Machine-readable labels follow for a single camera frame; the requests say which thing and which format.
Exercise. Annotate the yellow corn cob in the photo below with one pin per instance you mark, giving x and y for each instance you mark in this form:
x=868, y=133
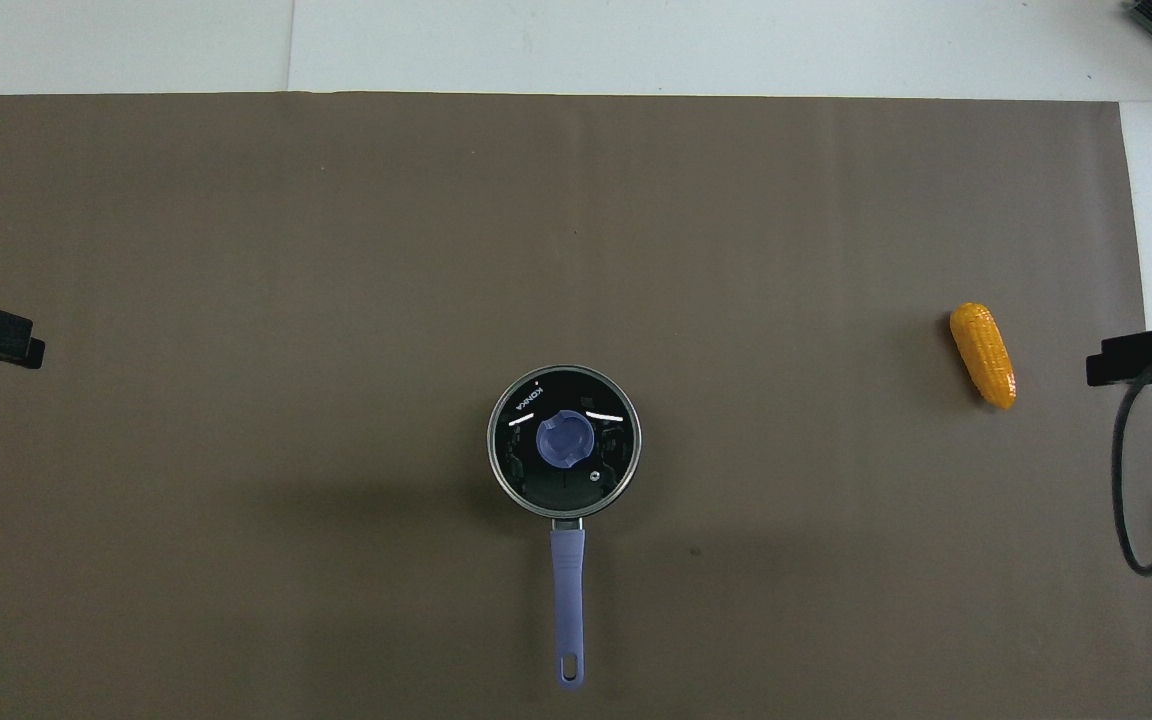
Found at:
x=983, y=355

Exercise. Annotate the glass lid purple knob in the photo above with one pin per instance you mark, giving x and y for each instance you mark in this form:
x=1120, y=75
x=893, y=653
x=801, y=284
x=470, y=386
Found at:
x=564, y=440

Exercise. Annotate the brown table mat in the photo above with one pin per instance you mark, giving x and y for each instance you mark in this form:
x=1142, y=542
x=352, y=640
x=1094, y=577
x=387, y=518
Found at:
x=336, y=250

